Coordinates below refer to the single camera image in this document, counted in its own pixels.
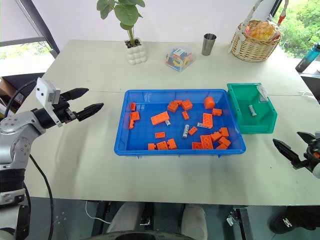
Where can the clear label holder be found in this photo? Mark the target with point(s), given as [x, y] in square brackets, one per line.
[262, 94]

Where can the wicker basket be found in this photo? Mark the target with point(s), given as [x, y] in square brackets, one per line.
[255, 50]

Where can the metal cup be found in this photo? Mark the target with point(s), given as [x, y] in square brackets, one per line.
[208, 45]

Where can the green plastic bin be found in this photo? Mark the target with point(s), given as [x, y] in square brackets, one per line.
[252, 125]

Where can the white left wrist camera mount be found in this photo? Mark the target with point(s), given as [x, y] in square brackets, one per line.
[43, 90]

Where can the long flat orange block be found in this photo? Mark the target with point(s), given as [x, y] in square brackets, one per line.
[160, 118]

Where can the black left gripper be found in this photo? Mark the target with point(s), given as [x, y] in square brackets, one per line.
[63, 112]

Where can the blue plastic tray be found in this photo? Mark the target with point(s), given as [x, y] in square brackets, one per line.
[145, 147]

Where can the clear box of toys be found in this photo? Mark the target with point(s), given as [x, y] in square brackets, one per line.
[179, 60]

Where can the bag of orange fruit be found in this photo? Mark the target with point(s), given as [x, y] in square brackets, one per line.
[262, 31]

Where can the dark bottle with teal cap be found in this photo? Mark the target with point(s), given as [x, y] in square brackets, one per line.
[306, 60]

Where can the small orange block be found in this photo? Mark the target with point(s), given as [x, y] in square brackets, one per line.
[185, 115]
[133, 106]
[192, 131]
[152, 146]
[131, 124]

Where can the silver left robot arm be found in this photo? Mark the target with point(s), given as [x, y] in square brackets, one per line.
[15, 147]

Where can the square orange block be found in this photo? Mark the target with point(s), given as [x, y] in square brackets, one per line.
[135, 115]
[187, 105]

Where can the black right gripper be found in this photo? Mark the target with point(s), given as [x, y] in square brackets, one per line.
[312, 155]

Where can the black table leg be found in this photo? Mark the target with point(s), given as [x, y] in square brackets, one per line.
[246, 225]

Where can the green leafy plant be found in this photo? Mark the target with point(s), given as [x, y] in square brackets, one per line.
[127, 13]

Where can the black shoe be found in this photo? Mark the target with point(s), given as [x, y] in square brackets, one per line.
[292, 221]

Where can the white bubble plant pot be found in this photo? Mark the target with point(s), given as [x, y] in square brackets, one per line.
[136, 53]

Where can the metal caster bracket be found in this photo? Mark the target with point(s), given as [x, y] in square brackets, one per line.
[232, 217]

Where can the silver battery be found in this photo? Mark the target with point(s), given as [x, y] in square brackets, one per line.
[252, 110]
[167, 122]
[185, 131]
[200, 124]

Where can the orange building block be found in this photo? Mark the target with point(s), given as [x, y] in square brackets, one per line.
[173, 106]
[221, 146]
[172, 144]
[162, 145]
[225, 141]
[216, 136]
[197, 146]
[224, 131]
[217, 112]

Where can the brown shelf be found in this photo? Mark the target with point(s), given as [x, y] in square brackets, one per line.
[10, 92]

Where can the rounded orange block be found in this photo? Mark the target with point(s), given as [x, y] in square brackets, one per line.
[209, 102]

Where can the dark window frame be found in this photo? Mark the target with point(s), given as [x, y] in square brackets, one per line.
[40, 25]

